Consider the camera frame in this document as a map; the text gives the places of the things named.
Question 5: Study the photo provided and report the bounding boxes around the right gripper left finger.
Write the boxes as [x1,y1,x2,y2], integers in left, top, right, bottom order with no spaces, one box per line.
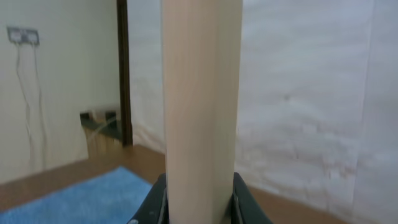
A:
[126,172,169,224]

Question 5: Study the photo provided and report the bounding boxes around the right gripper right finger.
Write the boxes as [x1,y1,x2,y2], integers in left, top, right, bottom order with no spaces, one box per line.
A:
[231,172,274,224]

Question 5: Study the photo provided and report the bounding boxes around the grey wall socket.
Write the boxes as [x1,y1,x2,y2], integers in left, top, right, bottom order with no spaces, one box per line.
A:
[6,26,40,46]

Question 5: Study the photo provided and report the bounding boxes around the blue cloth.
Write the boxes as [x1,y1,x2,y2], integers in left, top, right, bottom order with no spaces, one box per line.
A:
[0,166,154,224]

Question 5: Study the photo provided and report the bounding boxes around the white pipette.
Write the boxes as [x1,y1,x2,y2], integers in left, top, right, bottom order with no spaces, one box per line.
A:
[160,0,244,224]

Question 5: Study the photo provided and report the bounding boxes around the dark brown door frame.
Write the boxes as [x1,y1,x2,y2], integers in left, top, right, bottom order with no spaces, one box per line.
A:
[116,0,134,147]

